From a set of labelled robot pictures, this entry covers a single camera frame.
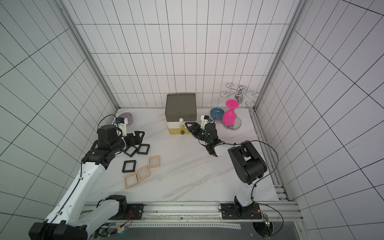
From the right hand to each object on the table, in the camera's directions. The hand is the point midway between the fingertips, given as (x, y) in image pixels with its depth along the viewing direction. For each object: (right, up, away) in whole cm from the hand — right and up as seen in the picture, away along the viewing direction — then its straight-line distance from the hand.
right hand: (181, 126), depth 88 cm
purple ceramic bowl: (-40, +7, +19) cm, 45 cm away
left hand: (-23, -5, -10) cm, 26 cm away
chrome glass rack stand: (+35, +18, -1) cm, 39 cm away
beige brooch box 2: (-23, -27, -3) cm, 36 cm away
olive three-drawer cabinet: (-1, +11, +2) cm, 11 cm away
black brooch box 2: (-32, -25, +1) cm, 41 cm away
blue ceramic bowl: (+26, +10, +26) cm, 38 cm away
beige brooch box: (-17, -22, +2) cm, 28 cm away
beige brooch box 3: (-29, -30, -5) cm, 42 cm away
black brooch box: (-26, -16, +10) cm, 32 cm away
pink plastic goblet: (+30, +6, +2) cm, 30 cm away
